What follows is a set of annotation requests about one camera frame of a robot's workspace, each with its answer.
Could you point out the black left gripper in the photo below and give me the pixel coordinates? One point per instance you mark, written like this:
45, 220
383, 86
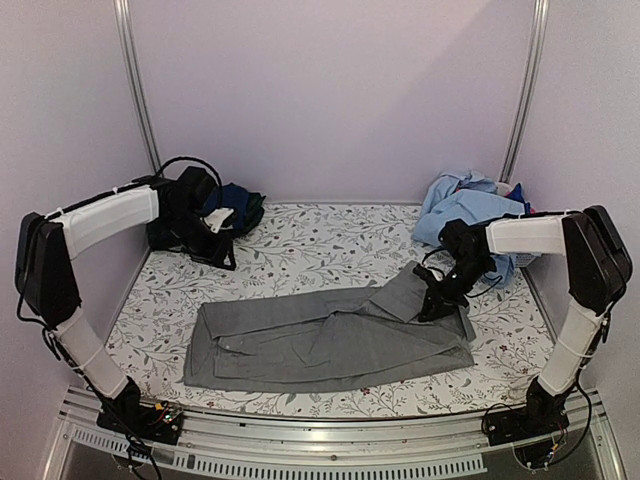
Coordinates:
216, 254

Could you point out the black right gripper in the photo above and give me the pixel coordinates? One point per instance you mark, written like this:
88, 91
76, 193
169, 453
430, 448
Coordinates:
442, 302

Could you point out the grey button-up shirt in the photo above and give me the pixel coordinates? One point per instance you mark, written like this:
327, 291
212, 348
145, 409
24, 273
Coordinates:
325, 341

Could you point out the white plastic laundry basket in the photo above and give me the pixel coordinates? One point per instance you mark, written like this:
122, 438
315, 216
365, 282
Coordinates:
523, 260

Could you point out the dark green plaid garment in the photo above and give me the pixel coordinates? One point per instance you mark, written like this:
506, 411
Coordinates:
160, 238

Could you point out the floral patterned table cloth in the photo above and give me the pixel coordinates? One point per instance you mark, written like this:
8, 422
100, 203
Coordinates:
303, 247

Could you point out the light blue shirt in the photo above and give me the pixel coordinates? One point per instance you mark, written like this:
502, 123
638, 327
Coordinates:
466, 195

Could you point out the right robot arm white sleeves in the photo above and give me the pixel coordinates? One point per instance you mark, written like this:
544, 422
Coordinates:
585, 247

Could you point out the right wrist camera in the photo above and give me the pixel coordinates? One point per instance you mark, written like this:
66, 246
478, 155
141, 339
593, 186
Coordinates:
425, 274

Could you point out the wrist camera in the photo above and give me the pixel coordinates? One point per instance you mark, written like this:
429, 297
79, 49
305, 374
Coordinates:
425, 274
219, 219

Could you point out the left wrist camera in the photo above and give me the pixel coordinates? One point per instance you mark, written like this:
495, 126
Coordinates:
219, 219

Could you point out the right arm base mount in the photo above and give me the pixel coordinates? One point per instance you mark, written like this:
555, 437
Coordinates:
542, 414

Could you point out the aluminium front rail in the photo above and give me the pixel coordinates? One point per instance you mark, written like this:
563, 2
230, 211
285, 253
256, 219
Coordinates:
229, 445

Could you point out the left aluminium frame post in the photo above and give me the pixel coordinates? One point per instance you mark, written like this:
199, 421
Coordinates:
132, 69

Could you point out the aluminium frame post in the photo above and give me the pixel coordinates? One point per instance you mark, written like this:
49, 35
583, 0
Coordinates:
132, 69
532, 67

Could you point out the right aluminium frame post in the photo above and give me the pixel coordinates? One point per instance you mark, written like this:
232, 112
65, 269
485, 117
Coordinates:
532, 67

